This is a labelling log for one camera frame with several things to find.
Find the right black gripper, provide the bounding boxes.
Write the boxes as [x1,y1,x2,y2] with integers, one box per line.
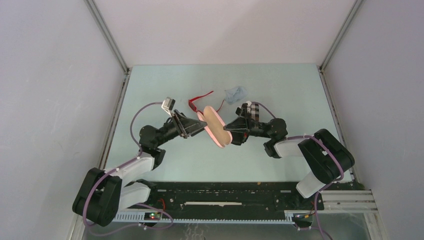
[219,108,272,146]

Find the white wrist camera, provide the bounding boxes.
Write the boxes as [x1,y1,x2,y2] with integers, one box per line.
[161,97,176,116]
[241,101,252,116]

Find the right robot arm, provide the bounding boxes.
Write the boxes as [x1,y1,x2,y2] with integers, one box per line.
[223,102,355,209]

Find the left aluminium frame post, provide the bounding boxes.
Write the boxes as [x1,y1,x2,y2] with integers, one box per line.
[83,0,133,107]

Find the aluminium frame post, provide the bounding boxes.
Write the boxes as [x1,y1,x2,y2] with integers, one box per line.
[83,0,133,107]
[317,0,364,107]

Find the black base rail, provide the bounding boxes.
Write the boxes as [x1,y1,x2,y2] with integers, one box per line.
[145,182,324,221]

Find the red frame sunglasses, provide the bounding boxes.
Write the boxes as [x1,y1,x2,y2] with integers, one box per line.
[187,90,214,114]

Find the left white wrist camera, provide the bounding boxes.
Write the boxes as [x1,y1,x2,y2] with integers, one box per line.
[161,97,176,116]

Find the blue cleaning cloth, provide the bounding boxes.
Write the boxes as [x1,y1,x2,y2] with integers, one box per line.
[224,86,248,105]

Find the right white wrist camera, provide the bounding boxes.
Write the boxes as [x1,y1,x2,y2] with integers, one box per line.
[241,101,252,116]

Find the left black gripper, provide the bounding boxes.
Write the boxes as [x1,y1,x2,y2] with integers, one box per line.
[155,109,210,148]

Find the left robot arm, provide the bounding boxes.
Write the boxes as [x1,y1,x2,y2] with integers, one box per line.
[72,110,207,227]

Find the right aluminium frame post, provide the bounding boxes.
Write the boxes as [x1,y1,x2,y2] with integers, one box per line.
[317,0,364,107]

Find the pink glasses case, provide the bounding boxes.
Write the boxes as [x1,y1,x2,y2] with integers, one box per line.
[196,106,233,148]

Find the plaid brown glasses case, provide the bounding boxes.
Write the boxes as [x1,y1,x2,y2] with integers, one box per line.
[249,103,260,122]

